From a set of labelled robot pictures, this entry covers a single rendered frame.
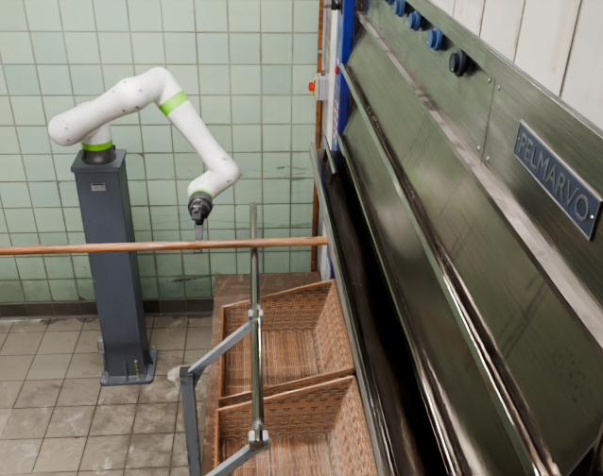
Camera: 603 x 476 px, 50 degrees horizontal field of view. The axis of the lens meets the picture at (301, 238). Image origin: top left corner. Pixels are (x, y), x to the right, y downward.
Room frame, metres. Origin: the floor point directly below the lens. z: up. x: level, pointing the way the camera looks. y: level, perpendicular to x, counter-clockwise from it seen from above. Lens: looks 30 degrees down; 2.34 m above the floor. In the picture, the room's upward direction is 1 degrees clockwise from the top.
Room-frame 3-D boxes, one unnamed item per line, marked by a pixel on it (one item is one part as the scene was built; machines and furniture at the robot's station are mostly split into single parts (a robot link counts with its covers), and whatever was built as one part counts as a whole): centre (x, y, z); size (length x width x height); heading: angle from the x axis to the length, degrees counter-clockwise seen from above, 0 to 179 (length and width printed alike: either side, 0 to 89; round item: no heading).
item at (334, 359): (1.94, 0.07, 0.72); 0.56 x 0.49 x 0.28; 5
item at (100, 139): (2.61, 0.90, 1.36); 0.16 x 0.13 x 0.19; 155
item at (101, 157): (2.68, 0.90, 1.23); 0.26 x 0.15 x 0.06; 6
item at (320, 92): (2.89, -0.08, 1.46); 0.10 x 0.07 x 0.10; 5
